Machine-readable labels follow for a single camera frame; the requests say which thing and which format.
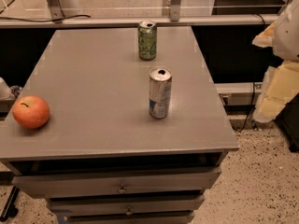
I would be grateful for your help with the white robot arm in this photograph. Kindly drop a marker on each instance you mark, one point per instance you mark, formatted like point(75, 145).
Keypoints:
point(281, 84)

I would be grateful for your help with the silver blue redbull can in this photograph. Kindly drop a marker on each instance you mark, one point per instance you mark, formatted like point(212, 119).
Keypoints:
point(160, 86)

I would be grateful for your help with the green soda can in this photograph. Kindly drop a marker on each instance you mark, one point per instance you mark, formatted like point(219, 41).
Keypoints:
point(147, 40)

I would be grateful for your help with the grey drawer cabinet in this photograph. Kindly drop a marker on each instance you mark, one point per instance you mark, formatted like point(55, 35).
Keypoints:
point(98, 92)

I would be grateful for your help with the metal railing bar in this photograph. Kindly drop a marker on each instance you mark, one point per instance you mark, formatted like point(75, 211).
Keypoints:
point(85, 22)

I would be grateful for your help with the middle grey drawer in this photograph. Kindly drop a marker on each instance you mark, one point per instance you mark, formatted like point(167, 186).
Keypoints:
point(126, 205)

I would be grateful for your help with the grey drawer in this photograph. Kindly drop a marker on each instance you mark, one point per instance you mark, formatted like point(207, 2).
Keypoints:
point(126, 205)
point(181, 217)
point(113, 183)

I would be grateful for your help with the red orange apple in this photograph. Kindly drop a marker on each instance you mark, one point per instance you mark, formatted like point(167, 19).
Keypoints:
point(31, 112)

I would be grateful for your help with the bottom grey drawer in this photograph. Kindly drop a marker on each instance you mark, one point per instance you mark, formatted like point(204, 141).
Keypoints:
point(181, 217)

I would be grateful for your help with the top grey drawer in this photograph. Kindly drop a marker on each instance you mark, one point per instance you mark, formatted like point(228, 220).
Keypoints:
point(113, 183)

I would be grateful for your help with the white object at left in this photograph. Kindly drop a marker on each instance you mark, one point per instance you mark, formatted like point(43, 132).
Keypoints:
point(4, 90)

